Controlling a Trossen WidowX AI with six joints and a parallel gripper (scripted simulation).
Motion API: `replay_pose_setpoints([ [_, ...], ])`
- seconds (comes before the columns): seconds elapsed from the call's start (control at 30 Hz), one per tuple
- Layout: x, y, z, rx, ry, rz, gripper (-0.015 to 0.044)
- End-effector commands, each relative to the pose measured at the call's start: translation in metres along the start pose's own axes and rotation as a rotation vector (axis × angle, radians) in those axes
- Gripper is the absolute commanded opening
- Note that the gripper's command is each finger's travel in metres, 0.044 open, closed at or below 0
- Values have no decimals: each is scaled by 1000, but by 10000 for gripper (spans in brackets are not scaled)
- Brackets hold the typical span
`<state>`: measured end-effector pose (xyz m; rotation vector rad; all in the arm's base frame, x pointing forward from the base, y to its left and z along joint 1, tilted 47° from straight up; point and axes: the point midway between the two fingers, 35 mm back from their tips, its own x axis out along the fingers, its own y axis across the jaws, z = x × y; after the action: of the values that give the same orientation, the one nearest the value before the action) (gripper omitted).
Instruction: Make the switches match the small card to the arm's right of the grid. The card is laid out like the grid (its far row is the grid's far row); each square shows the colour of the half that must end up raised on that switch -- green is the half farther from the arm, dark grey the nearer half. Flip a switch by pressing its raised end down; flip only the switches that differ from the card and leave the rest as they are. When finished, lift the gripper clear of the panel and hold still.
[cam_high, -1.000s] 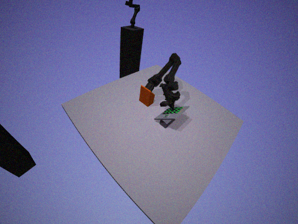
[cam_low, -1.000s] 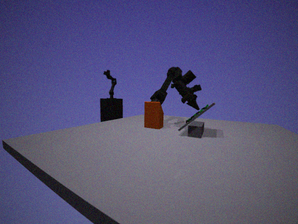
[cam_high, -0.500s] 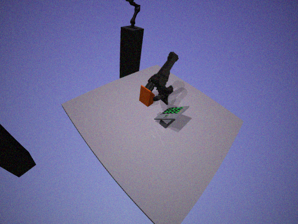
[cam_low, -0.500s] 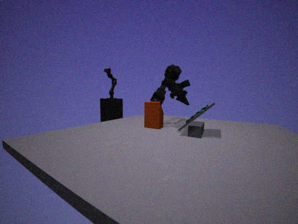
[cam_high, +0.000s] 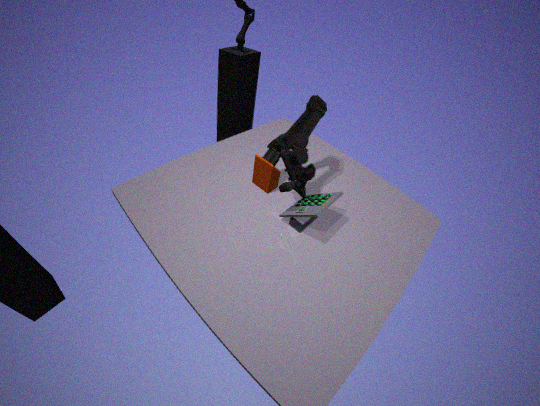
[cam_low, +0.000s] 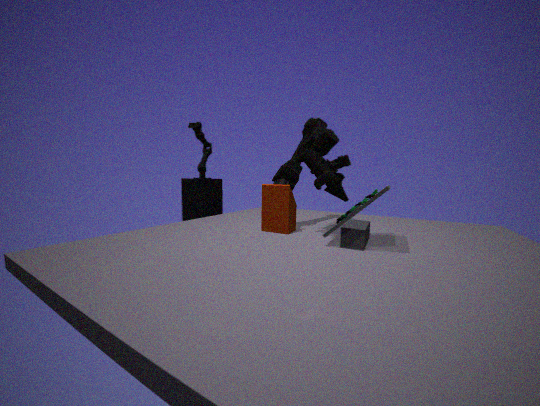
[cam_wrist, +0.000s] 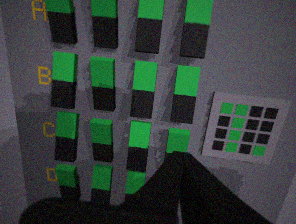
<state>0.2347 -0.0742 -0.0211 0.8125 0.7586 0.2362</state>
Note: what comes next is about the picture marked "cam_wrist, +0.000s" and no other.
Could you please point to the grey switch panel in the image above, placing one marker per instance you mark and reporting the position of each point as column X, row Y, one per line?
column 105, row 90

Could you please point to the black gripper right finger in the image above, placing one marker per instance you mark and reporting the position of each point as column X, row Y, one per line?
column 204, row 199

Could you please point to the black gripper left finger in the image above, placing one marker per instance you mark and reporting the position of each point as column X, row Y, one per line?
column 156, row 202

